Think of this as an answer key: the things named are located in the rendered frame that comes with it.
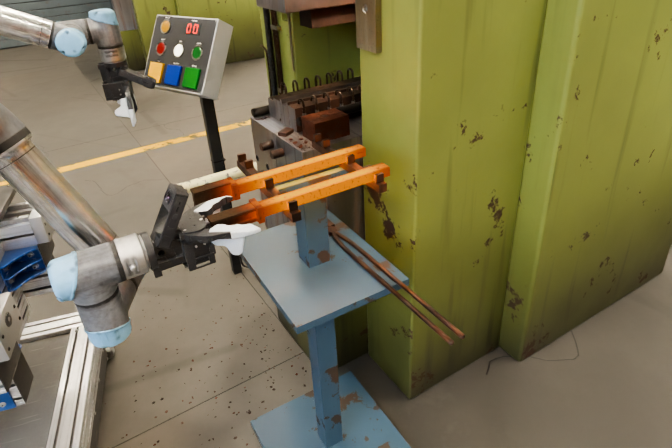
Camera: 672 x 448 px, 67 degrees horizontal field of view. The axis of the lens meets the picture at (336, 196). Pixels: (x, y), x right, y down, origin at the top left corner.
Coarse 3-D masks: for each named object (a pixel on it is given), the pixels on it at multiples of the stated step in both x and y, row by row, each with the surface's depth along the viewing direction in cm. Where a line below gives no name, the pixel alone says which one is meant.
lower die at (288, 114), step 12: (324, 84) 179; (336, 84) 175; (276, 96) 170; (288, 96) 166; (336, 96) 163; (348, 96) 163; (360, 96) 165; (276, 108) 166; (288, 108) 158; (300, 108) 155; (312, 108) 157; (324, 108) 160; (288, 120) 161
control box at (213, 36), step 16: (160, 16) 197; (176, 16) 192; (160, 32) 196; (176, 32) 191; (192, 32) 187; (208, 32) 183; (224, 32) 185; (192, 48) 187; (208, 48) 182; (224, 48) 186; (176, 64) 190; (192, 64) 186; (208, 64) 182; (224, 64) 188; (208, 80) 183; (208, 96) 185
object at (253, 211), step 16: (352, 176) 109; (368, 176) 110; (384, 176) 112; (288, 192) 104; (304, 192) 104; (320, 192) 105; (336, 192) 107; (240, 208) 98; (256, 208) 98; (272, 208) 100; (240, 224) 98
